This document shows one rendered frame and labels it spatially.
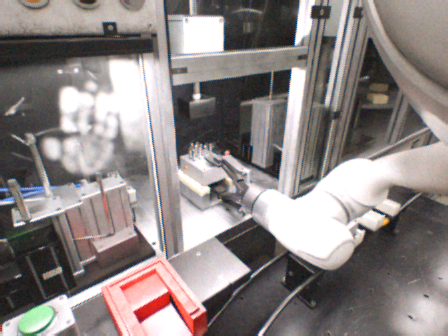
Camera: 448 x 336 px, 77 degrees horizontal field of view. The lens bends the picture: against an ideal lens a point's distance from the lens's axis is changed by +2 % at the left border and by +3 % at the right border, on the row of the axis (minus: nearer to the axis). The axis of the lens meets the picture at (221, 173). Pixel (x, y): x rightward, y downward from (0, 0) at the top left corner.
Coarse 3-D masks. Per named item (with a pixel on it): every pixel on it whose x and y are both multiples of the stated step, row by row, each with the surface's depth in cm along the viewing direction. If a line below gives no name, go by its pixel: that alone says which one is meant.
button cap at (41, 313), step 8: (32, 312) 38; (40, 312) 38; (48, 312) 38; (24, 320) 37; (32, 320) 37; (40, 320) 37; (48, 320) 37; (24, 328) 36; (32, 328) 36; (40, 328) 37
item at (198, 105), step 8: (192, 88) 75; (192, 96) 77; (200, 96) 79; (208, 96) 79; (184, 104) 75; (192, 104) 73; (200, 104) 75; (208, 104) 77; (184, 112) 76; (192, 112) 74; (200, 112) 76; (208, 112) 78
